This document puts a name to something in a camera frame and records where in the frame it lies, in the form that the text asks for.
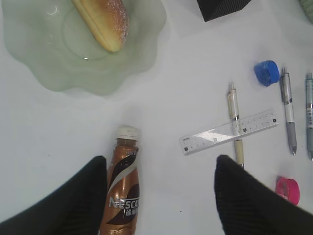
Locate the clear plastic ruler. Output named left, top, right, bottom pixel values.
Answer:
left=179, top=110, right=279, bottom=156

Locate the sugared bread bun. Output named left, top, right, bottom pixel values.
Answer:
left=73, top=0, right=129, bottom=52

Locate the beige retractable pen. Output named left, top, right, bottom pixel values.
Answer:
left=227, top=82, right=244, bottom=168

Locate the black mesh pen holder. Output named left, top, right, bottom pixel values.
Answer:
left=197, top=0, right=251, bottom=22

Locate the pink pencil sharpener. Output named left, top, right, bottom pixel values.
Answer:
left=275, top=177, right=300, bottom=205

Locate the brown Nescafe coffee bottle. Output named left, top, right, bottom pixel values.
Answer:
left=98, top=126, right=140, bottom=235

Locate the green glass wavy plate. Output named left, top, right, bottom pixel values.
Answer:
left=1, top=0, right=167, bottom=95

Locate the light blue retractable pen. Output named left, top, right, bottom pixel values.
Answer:
left=305, top=72, right=313, bottom=161

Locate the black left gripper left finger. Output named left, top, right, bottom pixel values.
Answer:
left=0, top=156, right=107, bottom=235

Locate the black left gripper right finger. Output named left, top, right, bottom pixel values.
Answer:
left=214, top=155, right=313, bottom=235

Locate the grey retractable pen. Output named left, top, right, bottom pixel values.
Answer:
left=280, top=67, right=297, bottom=156

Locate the blue pencil sharpener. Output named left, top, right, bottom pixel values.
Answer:
left=254, top=60, right=280, bottom=87

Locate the green plastic woven basket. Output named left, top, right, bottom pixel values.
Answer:
left=299, top=0, right=313, bottom=23

